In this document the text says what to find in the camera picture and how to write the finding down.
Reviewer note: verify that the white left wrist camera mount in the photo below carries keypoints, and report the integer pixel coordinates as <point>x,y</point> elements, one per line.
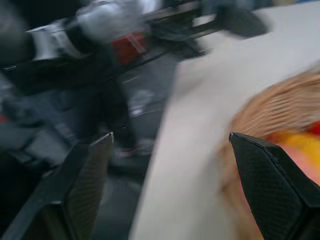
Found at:
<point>51,42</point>

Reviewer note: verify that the wicker basket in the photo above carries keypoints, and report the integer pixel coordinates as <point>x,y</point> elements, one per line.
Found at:
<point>275,105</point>

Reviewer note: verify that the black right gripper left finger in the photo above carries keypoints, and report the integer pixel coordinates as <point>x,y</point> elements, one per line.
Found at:
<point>82,180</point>

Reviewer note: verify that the red fruit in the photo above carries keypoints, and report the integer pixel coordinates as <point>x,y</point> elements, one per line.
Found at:
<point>315,128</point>

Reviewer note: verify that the yellow fruit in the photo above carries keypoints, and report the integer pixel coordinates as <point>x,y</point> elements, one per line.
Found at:
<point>302,155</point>

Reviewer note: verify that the red box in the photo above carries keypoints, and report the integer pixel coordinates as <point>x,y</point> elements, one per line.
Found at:
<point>127,47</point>

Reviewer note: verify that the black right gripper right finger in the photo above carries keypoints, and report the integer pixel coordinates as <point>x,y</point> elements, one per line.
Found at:
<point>270,185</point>

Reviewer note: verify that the black rounded object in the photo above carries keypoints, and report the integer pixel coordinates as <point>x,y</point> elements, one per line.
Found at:
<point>242,20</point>

